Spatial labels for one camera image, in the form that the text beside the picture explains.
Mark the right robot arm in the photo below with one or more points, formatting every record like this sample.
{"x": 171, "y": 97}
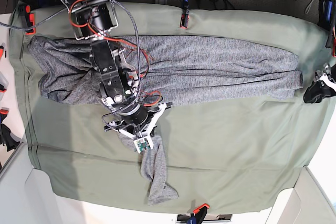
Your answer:
{"x": 97, "y": 68}

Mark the blue clamp top right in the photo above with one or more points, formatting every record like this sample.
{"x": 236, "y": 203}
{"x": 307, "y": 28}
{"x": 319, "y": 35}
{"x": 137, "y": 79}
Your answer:
{"x": 324, "y": 11}

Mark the orange black clamp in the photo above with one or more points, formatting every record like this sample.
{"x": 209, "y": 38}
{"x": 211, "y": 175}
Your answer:
{"x": 198, "y": 215}
{"x": 27, "y": 18}
{"x": 185, "y": 14}

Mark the green table cloth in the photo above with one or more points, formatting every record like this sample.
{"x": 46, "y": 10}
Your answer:
{"x": 236, "y": 155}

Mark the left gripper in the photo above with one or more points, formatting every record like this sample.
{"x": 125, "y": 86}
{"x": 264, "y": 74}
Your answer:
{"x": 323, "y": 86}

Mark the orange black clamp left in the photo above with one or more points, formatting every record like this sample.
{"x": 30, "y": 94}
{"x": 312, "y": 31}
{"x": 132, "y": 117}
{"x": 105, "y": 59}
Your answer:
{"x": 27, "y": 18}

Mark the orange black clamp bottom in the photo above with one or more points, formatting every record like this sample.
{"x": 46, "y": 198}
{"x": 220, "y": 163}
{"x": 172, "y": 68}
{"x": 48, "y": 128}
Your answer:
{"x": 198, "y": 215}

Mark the orange black clamp top centre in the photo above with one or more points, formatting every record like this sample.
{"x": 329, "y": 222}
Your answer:
{"x": 185, "y": 14}

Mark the black tools pile left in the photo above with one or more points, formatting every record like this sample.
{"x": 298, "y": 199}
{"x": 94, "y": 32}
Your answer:
{"x": 6, "y": 138}

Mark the grey heathered T-shirt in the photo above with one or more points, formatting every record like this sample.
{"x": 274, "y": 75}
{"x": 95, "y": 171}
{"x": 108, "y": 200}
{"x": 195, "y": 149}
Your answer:
{"x": 188, "y": 70}

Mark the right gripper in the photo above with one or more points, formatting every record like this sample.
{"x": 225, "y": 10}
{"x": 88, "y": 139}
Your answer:
{"x": 139, "y": 122}

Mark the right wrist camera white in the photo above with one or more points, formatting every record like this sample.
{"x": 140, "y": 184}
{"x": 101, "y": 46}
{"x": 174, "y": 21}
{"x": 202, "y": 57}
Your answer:
{"x": 143, "y": 144}

